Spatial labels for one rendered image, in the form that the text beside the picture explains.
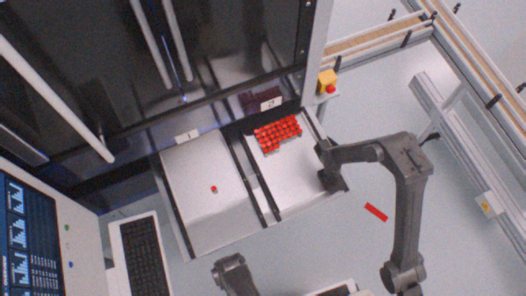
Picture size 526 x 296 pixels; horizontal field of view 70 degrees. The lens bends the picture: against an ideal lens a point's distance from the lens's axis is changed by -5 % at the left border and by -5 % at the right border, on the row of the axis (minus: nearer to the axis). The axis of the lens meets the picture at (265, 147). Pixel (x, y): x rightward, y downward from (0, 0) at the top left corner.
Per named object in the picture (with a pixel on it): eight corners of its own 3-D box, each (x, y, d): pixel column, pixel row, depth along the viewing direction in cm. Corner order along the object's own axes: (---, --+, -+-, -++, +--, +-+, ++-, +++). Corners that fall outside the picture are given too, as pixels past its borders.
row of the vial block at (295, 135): (260, 149, 157) (260, 144, 153) (300, 132, 160) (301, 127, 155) (262, 154, 156) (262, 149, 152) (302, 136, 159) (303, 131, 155)
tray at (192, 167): (157, 146, 157) (154, 143, 154) (216, 122, 162) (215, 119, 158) (184, 223, 145) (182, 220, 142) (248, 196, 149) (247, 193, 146)
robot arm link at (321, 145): (325, 161, 123) (349, 153, 125) (310, 133, 129) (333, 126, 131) (321, 180, 133) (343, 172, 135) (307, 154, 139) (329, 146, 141)
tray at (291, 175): (243, 138, 159) (243, 134, 156) (301, 114, 163) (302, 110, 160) (279, 213, 147) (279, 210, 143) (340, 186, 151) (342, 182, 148)
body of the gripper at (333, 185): (332, 166, 144) (333, 155, 138) (346, 188, 138) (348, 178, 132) (316, 173, 143) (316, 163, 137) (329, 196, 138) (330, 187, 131)
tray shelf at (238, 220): (146, 153, 158) (145, 150, 157) (301, 93, 170) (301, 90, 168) (185, 263, 141) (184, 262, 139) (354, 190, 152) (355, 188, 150)
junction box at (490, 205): (473, 198, 192) (482, 193, 184) (482, 194, 193) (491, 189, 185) (487, 219, 188) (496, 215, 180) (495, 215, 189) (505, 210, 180)
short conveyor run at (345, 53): (302, 91, 172) (305, 71, 158) (287, 65, 178) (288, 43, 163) (429, 43, 183) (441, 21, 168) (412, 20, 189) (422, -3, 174)
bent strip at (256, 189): (248, 180, 152) (247, 175, 146) (256, 178, 152) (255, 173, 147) (262, 213, 147) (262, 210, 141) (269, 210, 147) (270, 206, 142)
